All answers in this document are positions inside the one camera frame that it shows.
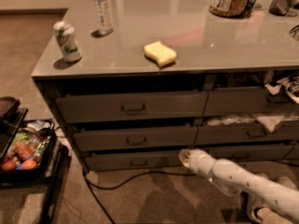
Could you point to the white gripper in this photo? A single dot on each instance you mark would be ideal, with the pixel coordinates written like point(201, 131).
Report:
point(198, 162)

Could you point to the grey drawer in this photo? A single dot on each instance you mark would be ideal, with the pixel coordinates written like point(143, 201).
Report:
point(236, 101)
point(132, 106)
point(272, 152)
point(135, 160)
point(173, 136)
point(243, 133)

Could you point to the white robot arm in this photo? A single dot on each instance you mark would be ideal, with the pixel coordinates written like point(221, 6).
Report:
point(268, 203)

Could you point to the grey drawer cabinet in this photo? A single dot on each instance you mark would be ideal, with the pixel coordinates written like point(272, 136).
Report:
point(212, 53)

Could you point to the yellow sponge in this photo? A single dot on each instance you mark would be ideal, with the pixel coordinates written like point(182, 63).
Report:
point(160, 53)

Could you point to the black basket of groceries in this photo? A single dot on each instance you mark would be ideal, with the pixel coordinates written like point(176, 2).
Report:
point(29, 151)

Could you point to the clear plastic water bottle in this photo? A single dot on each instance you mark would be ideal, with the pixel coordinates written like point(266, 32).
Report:
point(104, 16)

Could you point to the green white soda can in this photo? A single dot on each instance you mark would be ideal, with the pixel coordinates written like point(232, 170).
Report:
point(64, 33)

